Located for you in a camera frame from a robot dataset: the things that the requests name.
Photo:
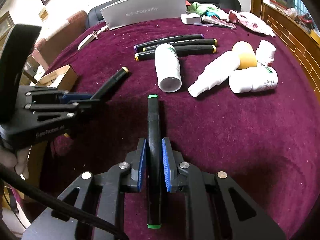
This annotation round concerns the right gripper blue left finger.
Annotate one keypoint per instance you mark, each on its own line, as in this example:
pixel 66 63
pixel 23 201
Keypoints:
pixel 138 165

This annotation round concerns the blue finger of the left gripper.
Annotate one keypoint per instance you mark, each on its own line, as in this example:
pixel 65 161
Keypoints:
pixel 69 97

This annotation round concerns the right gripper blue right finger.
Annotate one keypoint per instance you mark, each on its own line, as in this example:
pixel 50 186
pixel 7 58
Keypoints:
pixel 170 160

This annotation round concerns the gold capped black marker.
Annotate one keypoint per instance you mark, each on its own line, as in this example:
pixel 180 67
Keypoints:
pixel 108 89

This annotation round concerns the green capped black marker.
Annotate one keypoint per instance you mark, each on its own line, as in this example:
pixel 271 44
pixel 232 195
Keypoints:
pixel 153 164

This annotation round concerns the white cylindrical bottle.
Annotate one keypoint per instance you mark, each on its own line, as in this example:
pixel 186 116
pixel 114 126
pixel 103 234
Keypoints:
pixel 167 68

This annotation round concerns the yellow capped marker front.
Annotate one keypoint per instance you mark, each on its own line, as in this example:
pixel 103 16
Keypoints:
pixel 180 51

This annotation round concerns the yellow capped marker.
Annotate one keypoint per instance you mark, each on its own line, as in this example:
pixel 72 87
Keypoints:
pixel 212 41
pixel 180 51

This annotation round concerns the white green label bottle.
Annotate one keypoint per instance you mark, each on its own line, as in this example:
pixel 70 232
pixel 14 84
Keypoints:
pixel 253 79

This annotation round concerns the left white gloved hand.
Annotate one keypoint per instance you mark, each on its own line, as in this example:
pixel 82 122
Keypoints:
pixel 16 161

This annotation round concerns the cardboard box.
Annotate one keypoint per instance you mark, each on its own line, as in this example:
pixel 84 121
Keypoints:
pixel 62 78

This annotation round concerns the brown chair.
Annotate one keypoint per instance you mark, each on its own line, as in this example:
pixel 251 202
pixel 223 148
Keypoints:
pixel 56 35

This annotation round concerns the white key fob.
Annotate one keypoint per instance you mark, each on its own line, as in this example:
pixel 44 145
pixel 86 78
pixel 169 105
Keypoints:
pixel 88 39

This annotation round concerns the maroon bed blanket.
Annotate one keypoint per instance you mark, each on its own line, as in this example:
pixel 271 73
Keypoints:
pixel 267 142

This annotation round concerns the grey long box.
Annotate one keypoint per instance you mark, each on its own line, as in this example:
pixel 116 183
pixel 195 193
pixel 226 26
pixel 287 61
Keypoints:
pixel 128 12

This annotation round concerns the white charger block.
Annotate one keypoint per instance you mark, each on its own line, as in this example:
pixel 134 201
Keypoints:
pixel 190 18

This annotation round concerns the small white pill bottle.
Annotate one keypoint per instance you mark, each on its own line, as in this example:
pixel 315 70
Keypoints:
pixel 265 53

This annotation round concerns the green cloth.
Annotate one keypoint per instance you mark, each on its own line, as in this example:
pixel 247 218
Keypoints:
pixel 204 9

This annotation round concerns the floral white cloth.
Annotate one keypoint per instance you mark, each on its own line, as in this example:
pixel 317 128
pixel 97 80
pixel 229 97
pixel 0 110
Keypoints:
pixel 250 21

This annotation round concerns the wooden cabinet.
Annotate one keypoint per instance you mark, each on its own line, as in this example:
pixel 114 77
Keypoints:
pixel 302 46

